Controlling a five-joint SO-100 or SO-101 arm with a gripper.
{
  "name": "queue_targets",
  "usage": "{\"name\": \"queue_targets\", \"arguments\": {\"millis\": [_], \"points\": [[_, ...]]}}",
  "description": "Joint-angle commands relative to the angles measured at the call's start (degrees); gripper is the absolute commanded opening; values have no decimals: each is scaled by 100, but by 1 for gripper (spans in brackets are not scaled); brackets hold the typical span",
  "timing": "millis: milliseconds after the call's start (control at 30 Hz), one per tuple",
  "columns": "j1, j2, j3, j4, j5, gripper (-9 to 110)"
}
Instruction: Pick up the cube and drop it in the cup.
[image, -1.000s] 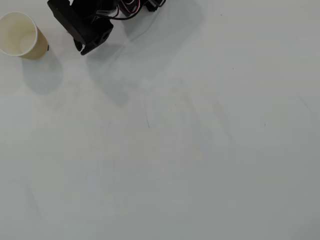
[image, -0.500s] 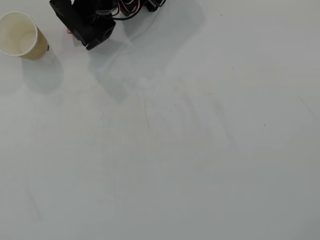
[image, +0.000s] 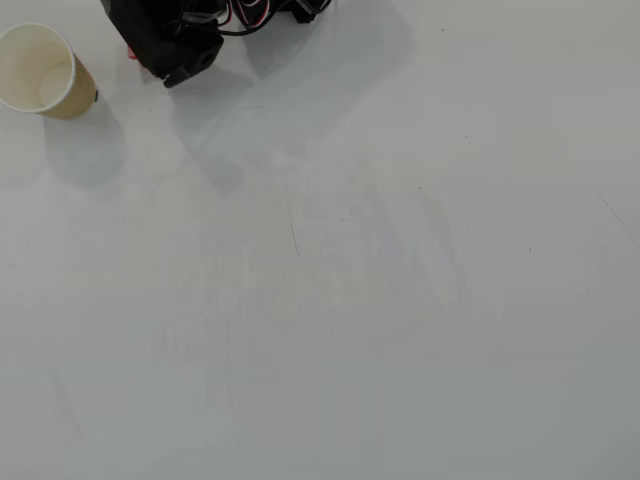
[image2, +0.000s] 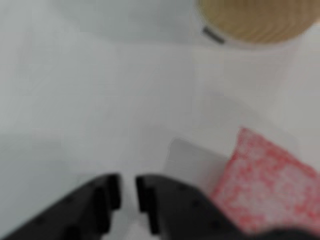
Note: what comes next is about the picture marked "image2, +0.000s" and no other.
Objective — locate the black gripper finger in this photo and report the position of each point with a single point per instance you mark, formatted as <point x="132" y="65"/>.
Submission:
<point x="75" y="212"/>
<point x="185" y="212"/>

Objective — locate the red speckled foam cube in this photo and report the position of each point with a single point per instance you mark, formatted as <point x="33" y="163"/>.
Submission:
<point x="265" y="182"/>

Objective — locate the tan paper cup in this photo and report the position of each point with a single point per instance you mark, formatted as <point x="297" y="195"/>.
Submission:
<point x="255" y="20"/>

